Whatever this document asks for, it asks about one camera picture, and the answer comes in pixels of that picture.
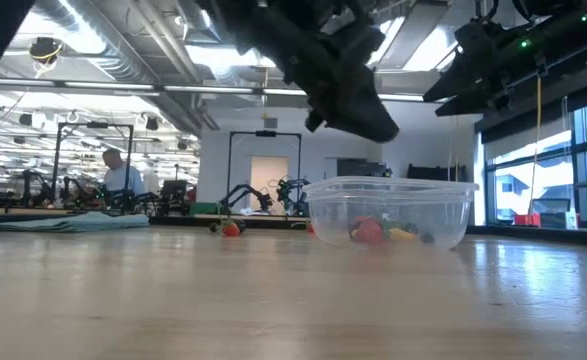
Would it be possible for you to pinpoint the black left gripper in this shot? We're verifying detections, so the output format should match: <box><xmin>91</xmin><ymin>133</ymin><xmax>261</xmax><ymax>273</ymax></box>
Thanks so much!
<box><xmin>197</xmin><ymin>0</ymin><xmax>400</xmax><ymax>144</ymax></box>

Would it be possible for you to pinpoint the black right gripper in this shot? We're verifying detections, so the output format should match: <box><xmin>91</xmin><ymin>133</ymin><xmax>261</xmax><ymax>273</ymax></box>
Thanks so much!
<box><xmin>422</xmin><ymin>18</ymin><xmax>524</xmax><ymax>118</ymax></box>

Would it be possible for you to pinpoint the yellow toy pepper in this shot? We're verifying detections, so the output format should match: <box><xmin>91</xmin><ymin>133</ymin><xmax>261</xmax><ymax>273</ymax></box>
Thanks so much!
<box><xmin>387</xmin><ymin>227</ymin><xmax>419</xmax><ymax>242</ymax></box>

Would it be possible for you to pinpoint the clear plastic tupperware container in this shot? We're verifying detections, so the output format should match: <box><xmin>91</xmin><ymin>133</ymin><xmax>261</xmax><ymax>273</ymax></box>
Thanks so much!
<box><xmin>301</xmin><ymin>175</ymin><xmax>480</xmax><ymax>251</ymax></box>

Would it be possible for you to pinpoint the teal box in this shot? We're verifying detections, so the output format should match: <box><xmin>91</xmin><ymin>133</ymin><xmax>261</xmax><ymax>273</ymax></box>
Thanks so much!
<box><xmin>540</xmin><ymin>211</ymin><xmax>578</xmax><ymax>229</ymax></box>

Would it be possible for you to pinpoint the green box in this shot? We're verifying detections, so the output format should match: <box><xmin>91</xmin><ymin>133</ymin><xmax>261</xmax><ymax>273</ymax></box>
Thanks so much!
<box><xmin>189</xmin><ymin>201</ymin><xmax>223</xmax><ymax>217</ymax></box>

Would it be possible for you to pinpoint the person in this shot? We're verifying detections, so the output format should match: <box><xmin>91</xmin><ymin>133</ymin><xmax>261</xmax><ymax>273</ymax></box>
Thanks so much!
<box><xmin>101</xmin><ymin>147</ymin><xmax>147</xmax><ymax>197</ymax></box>

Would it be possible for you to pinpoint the teal folded cloth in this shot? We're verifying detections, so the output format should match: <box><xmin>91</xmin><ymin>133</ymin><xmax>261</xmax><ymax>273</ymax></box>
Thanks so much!
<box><xmin>0</xmin><ymin>211</ymin><xmax>151</xmax><ymax>234</ymax></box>

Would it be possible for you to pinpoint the black robot station frame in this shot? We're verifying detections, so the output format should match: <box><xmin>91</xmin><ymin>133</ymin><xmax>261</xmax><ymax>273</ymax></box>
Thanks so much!
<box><xmin>226</xmin><ymin>130</ymin><xmax>303</xmax><ymax>201</ymax></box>
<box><xmin>51</xmin><ymin>121</ymin><xmax>135</xmax><ymax>204</ymax></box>

